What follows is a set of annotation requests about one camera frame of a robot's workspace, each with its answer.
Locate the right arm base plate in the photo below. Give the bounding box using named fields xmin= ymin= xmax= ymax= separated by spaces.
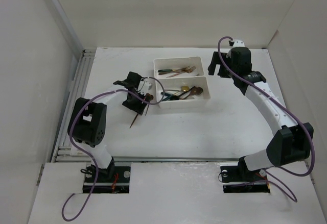
xmin=218 ymin=164 xmax=270 ymax=193

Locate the copper spoon round bowl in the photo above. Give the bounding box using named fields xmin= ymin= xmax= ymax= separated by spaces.
xmin=129 ymin=93 xmax=154 ymax=128

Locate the rose gold fork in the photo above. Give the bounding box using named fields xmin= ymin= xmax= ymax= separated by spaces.
xmin=168 ymin=66 xmax=196 ymax=78

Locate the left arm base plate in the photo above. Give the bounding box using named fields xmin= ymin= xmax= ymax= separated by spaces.
xmin=80 ymin=163 xmax=131 ymax=194

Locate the black spoon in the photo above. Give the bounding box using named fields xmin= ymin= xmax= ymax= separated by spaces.
xmin=169 ymin=91 xmax=196 ymax=101

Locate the white bin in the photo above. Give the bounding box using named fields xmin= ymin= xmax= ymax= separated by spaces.
xmin=153 ymin=56 xmax=204 ymax=79
xmin=155 ymin=77 xmax=211 ymax=109

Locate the small gold spoon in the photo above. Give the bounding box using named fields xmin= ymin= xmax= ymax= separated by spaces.
xmin=173 ymin=86 xmax=190 ymax=95

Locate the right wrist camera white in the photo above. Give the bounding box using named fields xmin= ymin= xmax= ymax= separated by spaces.
xmin=229 ymin=39 xmax=245 ymax=48

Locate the white bin far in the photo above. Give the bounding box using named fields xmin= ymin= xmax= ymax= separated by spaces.
xmin=153 ymin=56 xmax=204 ymax=79

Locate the aluminium rail left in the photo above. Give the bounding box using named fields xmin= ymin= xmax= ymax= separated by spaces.
xmin=48 ymin=49 xmax=96 ymax=163

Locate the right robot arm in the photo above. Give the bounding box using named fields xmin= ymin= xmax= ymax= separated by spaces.
xmin=208 ymin=47 xmax=314 ymax=180

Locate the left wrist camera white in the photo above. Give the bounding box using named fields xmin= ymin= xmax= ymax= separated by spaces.
xmin=137 ymin=79 xmax=152 ymax=95

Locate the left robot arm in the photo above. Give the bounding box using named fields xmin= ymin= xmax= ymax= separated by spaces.
xmin=67 ymin=72 xmax=153 ymax=182

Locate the white bin near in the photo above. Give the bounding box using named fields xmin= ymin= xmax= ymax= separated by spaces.
xmin=155 ymin=77 xmax=211 ymax=109

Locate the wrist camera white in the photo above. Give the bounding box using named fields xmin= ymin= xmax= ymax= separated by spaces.
xmin=137 ymin=79 xmax=152 ymax=95
xmin=229 ymin=39 xmax=245 ymax=48

